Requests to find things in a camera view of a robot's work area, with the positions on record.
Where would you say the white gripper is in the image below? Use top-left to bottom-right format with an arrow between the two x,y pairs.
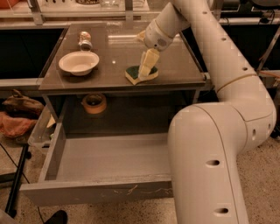
136,19 -> 173,79

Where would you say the green and yellow sponge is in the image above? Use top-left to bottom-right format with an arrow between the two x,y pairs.
125,66 -> 158,85

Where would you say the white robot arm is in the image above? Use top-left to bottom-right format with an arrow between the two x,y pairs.
143,0 -> 277,224

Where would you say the grey open drawer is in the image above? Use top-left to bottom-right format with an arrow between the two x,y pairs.
20,95 -> 176,207

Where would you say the overturned glass jar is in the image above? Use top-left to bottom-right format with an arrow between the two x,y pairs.
78,31 -> 92,51

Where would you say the white bowl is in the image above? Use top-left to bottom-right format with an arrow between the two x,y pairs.
59,51 -> 100,76

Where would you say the grey cabinet table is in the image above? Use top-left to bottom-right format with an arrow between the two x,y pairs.
39,22 -> 206,136

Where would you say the roll of tan tape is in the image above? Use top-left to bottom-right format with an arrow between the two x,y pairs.
81,94 -> 107,115

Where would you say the brown bag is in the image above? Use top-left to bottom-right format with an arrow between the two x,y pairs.
3,89 -> 45,119

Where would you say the clear plastic bin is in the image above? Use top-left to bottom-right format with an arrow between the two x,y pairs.
28,107 -> 56,154

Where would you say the orange cloth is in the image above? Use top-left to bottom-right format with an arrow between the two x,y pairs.
0,111 -> 37,138

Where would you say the black stand leg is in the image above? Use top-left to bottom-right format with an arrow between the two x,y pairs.
5,144 -> 32,218

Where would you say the black shoe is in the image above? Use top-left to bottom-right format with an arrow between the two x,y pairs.
44,210 -> 68,224

